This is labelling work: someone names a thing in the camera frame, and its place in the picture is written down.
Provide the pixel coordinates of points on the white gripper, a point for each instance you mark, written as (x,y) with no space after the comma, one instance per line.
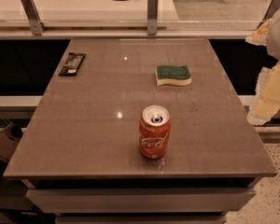
(279,36)

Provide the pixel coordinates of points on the green and yellow sponge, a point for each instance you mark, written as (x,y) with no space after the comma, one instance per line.
(173,75)

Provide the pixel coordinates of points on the red coca-cola can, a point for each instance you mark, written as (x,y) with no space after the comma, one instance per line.
(154,131)

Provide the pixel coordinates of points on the grey table drawer front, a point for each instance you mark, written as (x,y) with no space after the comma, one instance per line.
(174,200)

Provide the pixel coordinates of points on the dark chair at left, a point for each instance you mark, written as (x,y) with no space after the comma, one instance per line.
(10,136)

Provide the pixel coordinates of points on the right metal railing bracket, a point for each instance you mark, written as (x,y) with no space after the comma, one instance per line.
(272,8)

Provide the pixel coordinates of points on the metal railing bracket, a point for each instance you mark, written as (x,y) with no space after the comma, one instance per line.
(152,16)
(36,26)
(272,8)

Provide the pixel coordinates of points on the middle metal railing bracket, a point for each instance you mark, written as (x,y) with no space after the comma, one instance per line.
(152,16)

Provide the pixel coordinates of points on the left metal railing bracket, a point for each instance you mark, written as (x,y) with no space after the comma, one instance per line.
(36,26)

